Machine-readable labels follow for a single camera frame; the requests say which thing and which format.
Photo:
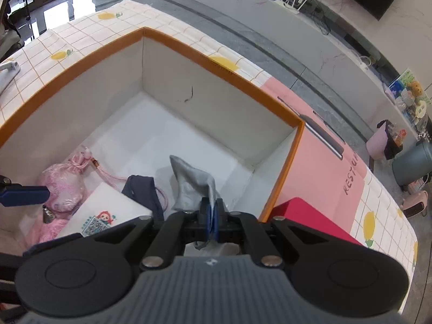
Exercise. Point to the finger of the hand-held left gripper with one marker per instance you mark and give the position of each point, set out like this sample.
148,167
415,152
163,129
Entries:
10,261
23,195

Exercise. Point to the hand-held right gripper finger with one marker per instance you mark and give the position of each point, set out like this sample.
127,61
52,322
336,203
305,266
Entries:
210,222
217,224

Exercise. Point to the grey cloth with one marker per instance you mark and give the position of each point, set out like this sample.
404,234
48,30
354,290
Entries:
192,185

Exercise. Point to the navy cloth item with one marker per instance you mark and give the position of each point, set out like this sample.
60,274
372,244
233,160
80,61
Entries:
141,185

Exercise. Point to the white printed cloth bag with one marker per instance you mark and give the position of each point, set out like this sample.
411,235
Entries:
108,199

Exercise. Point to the white storage bin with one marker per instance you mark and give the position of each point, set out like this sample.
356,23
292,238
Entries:
202,114

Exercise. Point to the clear box with red lid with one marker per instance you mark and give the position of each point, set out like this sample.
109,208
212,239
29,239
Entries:
303,216

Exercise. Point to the white object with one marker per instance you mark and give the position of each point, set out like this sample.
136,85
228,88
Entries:
8,71

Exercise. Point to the dark chair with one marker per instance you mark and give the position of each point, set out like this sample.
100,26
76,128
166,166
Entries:
8,23

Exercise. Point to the pink trash bin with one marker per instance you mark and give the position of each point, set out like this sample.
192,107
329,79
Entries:
376,143

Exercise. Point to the pink space heater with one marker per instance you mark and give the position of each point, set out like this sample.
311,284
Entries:
416,202

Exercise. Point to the grey round bin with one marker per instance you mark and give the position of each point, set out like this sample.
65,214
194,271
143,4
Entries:
413,165

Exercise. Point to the grey marble television console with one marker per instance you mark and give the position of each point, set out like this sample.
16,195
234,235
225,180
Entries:
303,30

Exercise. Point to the stuffed toys on shelf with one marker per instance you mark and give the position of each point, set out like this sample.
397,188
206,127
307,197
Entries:
398,86

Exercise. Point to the round flower ornament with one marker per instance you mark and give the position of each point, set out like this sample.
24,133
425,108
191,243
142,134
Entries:
421,110

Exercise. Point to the brown teddy bear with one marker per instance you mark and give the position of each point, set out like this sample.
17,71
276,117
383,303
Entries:
415,91

